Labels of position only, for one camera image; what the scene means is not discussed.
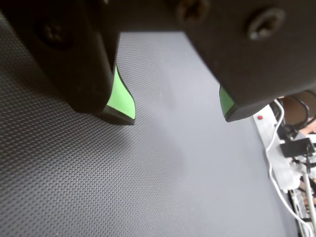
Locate metal rod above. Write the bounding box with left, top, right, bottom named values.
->
left=303, top=172, right=316, bottom=237

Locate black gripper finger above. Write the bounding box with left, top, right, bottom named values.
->
left=0, top=0, right=137, bottom=126
left=177, top=0, right=316, bottom=123

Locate white power strip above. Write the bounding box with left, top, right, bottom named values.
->
left=251, top=103, right=306, bottom=195

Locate white power strip cable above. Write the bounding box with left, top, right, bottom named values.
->
left=266, top=98, right=314, bottom=237

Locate dark grey textured mat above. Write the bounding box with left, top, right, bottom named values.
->
left=0, top=12, right=304, bottom=237

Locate small black box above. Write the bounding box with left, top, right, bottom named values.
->
left=280, top=137, right=316, bottom=158

